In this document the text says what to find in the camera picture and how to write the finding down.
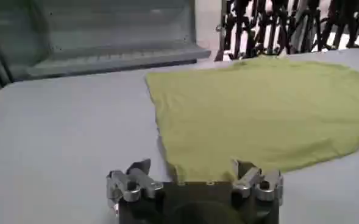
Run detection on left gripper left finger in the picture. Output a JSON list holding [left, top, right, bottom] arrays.
[[105, 158, 165, 211]]

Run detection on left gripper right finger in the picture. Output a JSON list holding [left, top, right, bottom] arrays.
[[230, 158, 284, 205]]

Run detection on green cloth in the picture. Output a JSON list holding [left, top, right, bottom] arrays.
[[145, 55, 359, 184]]

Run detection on grey metal shelf unit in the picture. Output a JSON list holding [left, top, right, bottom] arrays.
[[0, 0, 212, 98]]

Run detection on row of black tripods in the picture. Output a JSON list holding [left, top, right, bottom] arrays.
[[214, 0, 359, 61]]

